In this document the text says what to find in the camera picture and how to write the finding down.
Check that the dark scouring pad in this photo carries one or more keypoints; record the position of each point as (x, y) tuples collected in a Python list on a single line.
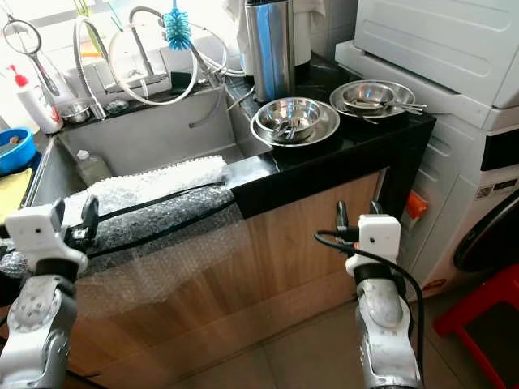
[(117, 107)]

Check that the small steel cup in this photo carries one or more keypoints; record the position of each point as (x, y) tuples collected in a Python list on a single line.
[(75, 114)]

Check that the white red pump bottle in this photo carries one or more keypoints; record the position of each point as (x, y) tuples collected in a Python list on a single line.
[(40, 109)]

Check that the steel chopstick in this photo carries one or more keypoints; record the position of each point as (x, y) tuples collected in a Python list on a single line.
[(407, 109), (409, 104)]

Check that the white washing machine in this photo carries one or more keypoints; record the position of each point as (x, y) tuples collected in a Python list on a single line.
[(438, 49)]

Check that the large steel plate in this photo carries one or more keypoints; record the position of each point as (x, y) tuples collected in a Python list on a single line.
[(407, 92)]

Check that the small deep steel bowl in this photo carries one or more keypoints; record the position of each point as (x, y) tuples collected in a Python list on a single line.
[(290, 118)]

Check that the bubble wrap sheet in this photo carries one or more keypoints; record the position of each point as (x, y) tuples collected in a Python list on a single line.
[(154, 186)]

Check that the red plastic stool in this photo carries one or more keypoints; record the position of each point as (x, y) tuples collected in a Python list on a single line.
[(486, 296)]

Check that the blue bottle brush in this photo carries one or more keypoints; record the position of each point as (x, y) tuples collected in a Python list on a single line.
[(177, 29)]

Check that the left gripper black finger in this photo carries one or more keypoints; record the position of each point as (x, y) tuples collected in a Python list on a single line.
[(58, 214), (90, 214)]

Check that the yellow cloth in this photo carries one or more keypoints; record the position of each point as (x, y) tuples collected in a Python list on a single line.
[(12, 190)]

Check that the wooden black top sink cabinet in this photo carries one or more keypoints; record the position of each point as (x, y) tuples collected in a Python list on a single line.
[(308, 235)]

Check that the shallow steel bowl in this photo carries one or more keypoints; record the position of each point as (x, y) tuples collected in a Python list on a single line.
[(369, 94)]

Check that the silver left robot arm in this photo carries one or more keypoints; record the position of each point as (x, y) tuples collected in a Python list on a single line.
[(36, 324)]

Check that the small orange plastic object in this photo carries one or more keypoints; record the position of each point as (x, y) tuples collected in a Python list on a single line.
[(417, 204)]

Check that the wide rim steel plate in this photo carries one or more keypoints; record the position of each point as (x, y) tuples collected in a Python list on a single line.
[(332, 126)]

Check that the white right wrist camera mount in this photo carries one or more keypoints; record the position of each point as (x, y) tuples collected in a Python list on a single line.
[(377, 239)]

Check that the stainless steel sink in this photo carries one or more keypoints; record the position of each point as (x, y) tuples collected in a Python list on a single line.
[(154, 142)]

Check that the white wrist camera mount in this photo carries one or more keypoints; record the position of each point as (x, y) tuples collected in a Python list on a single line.
[(36, 235), (377, 239)]

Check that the steel spoon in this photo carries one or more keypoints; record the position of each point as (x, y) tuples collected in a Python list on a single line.
[(365, 103)]

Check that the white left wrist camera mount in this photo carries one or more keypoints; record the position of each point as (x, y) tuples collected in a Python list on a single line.
[(36, 235)]

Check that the blue plastic bowl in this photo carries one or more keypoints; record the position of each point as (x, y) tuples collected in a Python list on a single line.
[(18, 158)]

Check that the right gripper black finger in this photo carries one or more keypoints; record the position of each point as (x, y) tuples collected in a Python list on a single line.
[(376, 208), (344, 215)]

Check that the clear plastic bottle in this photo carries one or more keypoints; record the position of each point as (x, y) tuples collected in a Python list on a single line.
[(93, 172)]

